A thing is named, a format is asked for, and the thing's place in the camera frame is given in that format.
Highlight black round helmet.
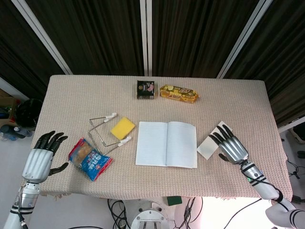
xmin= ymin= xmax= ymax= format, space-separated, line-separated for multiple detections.
xmin=15 ymin=99 xmax=43 ymax=128

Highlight blue water bottles pack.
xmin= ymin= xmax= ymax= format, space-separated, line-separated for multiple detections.
xmin=0 ymin=125 xmax=33 ymax=142

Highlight black floor cable bundle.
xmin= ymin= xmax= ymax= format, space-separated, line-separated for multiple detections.
xmin=107 ymin=199 xmax=131 ymax=229

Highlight white frame pole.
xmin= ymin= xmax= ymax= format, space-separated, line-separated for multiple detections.
xmin=10 ymin=0 xmax=73 ymax=75
xmin=216 ymin=0 xmax=275 ymax=79
xmin=140 ymin=0 xmax=153 ymax=77

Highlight black bin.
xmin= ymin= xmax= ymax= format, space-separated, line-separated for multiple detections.
xmin=292 ymin=124 xmax=305 ymax=144

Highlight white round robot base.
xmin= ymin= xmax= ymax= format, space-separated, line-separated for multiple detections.
xmin=130 ymin=200 xmax=172 ymax=229

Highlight yellow cracker package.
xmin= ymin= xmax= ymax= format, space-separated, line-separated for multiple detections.
xmin=159 ymin=84 xmax=201 ymax=104

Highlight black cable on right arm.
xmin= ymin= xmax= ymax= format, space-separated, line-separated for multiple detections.
xmin=240 ymin=164 xmax=290 ymax=213

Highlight blue red snack bag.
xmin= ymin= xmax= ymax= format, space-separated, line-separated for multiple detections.
xmin=68 ymin=137 xmax=113 ymax=182

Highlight brown cardboard box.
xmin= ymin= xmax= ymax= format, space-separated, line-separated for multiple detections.
xmin=0 ymin=88 xmax=19 ymax=127

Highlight small black box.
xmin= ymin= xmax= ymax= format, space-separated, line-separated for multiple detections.
xmin=136 ymin=80 xmax=157 ymax=100

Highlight green block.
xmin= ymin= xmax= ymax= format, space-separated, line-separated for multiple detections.
xmin=166 ymin=196 xmax=183 ymax=206

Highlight white paper card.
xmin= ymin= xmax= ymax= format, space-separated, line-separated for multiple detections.
xmin=196 ymin=120 xmax=233 ymax=160

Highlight metal wire stand white clips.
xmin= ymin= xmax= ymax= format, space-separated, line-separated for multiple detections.
xmin=87 ymin=112 xmax=132 ymax=156

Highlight beige woven tablecloth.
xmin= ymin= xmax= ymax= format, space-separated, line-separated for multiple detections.
xmin=30 ymin=75 xmax=294 ymax=201

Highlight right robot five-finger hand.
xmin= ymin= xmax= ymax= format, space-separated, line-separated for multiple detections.
xmin=209 ymin=124 xmax=250 ymax=164

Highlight yellow sponge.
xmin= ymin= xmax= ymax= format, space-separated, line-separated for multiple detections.
xmin=110 ymin=116 xmax=136 ymax=141

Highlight black curtain panel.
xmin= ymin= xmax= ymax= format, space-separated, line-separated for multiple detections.
xmin=0 ymin=0 xmax=66 ymax=101
xmin=225 ymin=0 xmax=305 ymax=128
xmin=25 ymin=0 xmax=145 ymax=76
xmin=151 ymin=0 xmax=260 ymax=78

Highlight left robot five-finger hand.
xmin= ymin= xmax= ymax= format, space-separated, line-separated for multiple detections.
xmin=22 ymin=130 xmax=69 ymax=184

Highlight open lined notebook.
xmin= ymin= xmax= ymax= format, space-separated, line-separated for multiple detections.
xmin=135 ymin=121 xmax=198 ymax=169

